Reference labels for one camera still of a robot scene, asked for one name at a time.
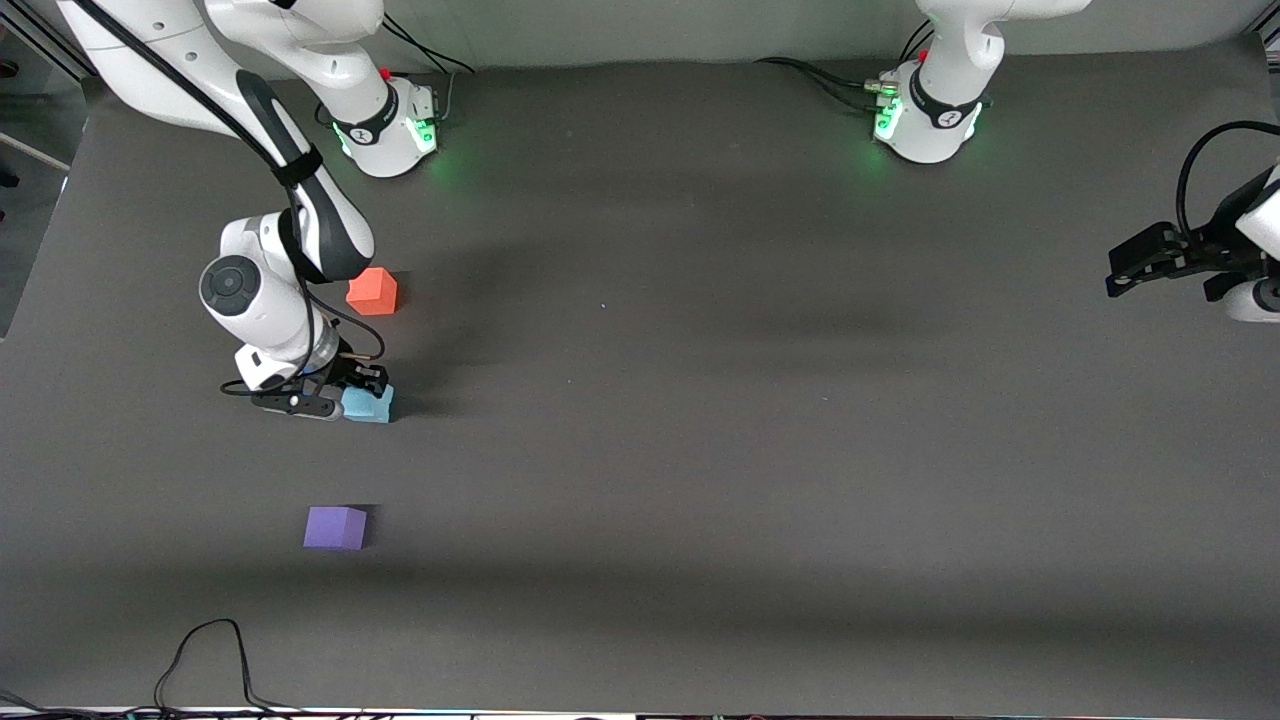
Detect purple foam block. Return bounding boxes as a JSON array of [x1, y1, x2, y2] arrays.
[[303, 506, 369, 552]]

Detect black left arm base cables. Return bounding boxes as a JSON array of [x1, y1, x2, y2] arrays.
[[754, 20, 937, 113]]

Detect black right arm base cables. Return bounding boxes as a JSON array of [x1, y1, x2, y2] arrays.
[[374, 12, 475, 127]]

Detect light blue foam block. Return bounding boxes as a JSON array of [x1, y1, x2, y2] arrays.
[[340, 384, 395, 425]]

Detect black arm base cables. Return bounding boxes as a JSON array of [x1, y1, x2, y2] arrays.
[[754, 20, 937, 113], [374, 12, 475, 127]]

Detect dark grey table mat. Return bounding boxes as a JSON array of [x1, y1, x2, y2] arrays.
[[0, 35, 1280, 717]]

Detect thin black looped cable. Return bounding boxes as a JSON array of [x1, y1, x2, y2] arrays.
[[153, 618, 306, 717]]

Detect orange foam block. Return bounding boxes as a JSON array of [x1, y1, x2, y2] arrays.
[[346, 267, 399, 317]]

